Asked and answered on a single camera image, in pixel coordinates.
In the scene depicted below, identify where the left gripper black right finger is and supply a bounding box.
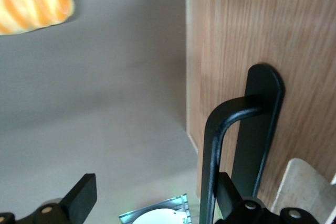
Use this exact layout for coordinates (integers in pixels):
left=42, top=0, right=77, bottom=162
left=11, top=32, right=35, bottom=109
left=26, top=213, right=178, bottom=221
left=215, top=171, right=320, bottom=224

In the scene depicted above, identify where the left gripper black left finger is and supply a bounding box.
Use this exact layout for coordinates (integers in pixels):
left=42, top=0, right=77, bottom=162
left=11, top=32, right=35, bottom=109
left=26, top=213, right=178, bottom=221
left=0, top=173, right=98, bottom=224

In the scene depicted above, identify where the black metal drawer handle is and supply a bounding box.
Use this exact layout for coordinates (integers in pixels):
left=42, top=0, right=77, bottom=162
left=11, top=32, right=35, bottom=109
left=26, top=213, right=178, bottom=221
left=198, top=63, right=286, bottom=224

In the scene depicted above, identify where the light wooden drawer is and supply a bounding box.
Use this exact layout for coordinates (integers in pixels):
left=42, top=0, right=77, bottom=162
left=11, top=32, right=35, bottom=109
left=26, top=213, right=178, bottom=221
left=196, top=0, right=336, bottom=224

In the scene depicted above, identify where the striped toy bread roll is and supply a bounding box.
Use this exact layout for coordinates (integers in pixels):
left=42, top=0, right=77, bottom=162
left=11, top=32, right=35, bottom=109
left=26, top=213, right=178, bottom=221
left=0, top=0, right=76, bottom=36

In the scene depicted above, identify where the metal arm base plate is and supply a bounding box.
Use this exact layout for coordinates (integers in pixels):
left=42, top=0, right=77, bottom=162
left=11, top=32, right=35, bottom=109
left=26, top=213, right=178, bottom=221
left=118, top=193, right=190, bottom=224

